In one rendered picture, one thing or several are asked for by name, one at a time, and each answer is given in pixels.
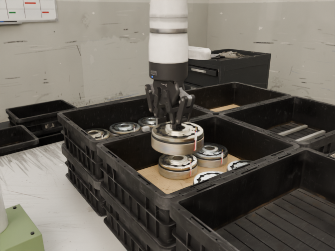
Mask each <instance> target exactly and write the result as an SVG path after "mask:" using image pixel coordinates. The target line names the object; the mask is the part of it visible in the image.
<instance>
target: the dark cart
mask: <svg viewBox="0 0 335 251"><path fill-rule="evenodd" d="M230 51H232V52H237V53H240V54H242V55H244V56H242V57H238V58H220V59H209V60H198V59H188V76H187V78H185V80H184V82H183V83H184V87H185V90H189V89H195V88H201V87H206V86H212V85H218V84H224V83H229V82H239V83H243V84H248V85H252V86H256V87H260V88H265V89H267V88H268V79H269V70H270V61H271V53H263V52H255V51H246V50H237V49H220V50H211V54H219V53H222V52H230Z"/></svg>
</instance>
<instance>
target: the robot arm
mask: <svg viewBox="0 0 335 251"><path fill-rule="evenodd" d="M187 24H188V10H187V0H151V4H150V38H149V77H150V78H151V79H154V81H153V83H152V84H146V85H145V91H146V95H147V100H148V106H149V111H150V112H153V113H154V116H155V117H156V125H158V124H161V123H165V122H167V118H166V117H165V115H166V114H167V113H169V119H170V123H171V124H170V128H171V129H174V130H181V124H182V123H185V122H188V121H189V119H190V115H191V112H192V108H193V105H194V101H195V95H189V94H187V93H186V92H185V87H184V83H183V82H184V80H185V78H187V76H188V59H198V60H209V59H211V50H210V49H209V48H202V47H194V46H189V45H188V37H187ZM153 100H154V106H153ZM172 106H177V107H176V108H172ZM175 112H177V116H176V118H175V116H174V113H175ZM184 114H185V115H184ZM183 115H184V117H183ZM7 227H8V219H7V213H6V210H5V206H4V202H3V197H2V193H1V189H0V234H1V233H2V232H3V231H4V230H5V229H6V228H7Z"/></svg>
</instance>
